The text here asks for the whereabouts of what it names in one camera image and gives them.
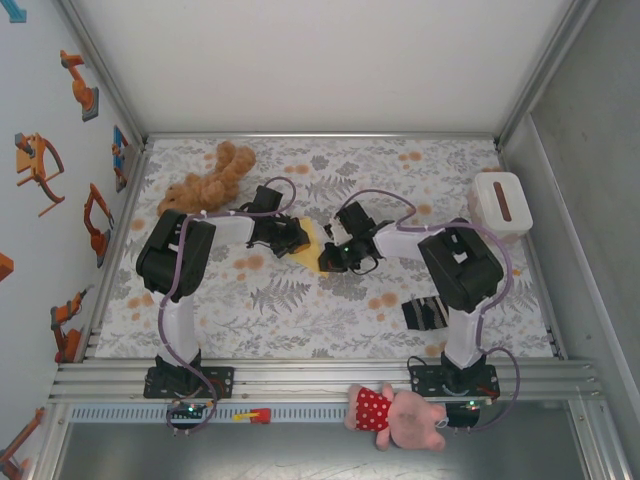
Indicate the yellow cloth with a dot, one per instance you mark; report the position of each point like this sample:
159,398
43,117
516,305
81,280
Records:
315,255

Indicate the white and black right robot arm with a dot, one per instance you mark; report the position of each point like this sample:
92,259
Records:
460,265

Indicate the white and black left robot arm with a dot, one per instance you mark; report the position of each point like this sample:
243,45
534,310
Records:
175,250

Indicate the floral fern print tablecloth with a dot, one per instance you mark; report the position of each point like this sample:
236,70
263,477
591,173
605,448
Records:
300,320

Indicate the brown teddy bear plush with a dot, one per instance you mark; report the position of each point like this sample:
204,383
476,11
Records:
225,170

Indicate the black white striped sock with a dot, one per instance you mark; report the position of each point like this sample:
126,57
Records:
425,312

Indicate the white tissue box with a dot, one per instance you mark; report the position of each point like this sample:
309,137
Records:
520,200

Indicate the red and yellow tag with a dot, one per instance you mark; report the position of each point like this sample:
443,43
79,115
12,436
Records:
257,416

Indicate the pink pig plush red dress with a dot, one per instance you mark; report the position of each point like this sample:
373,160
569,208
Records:
415,420

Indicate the small circuit board with LED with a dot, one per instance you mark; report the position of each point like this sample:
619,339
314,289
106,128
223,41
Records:
190,410
472,403

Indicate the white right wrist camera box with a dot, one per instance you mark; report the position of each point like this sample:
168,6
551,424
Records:
337,230

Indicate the thin aluminium frame bar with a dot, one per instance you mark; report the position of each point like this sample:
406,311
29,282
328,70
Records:
320,136

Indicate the wide aluminium extrusion rail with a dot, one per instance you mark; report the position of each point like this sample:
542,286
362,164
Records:
300,380

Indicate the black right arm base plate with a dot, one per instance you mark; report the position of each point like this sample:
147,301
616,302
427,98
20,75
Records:
425,382

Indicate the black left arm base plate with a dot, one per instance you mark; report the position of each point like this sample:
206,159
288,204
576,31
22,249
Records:
225,382

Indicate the blue and orange wall sticker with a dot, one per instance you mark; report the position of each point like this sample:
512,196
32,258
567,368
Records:
120,150

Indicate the aluminium frame post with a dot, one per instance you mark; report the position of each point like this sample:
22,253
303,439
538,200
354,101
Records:
545,70
100,65

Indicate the orange claw gripper wall sticker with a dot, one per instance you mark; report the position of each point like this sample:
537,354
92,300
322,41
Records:
32,162

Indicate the orange block wall sticker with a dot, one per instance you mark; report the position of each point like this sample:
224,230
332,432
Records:
5,267

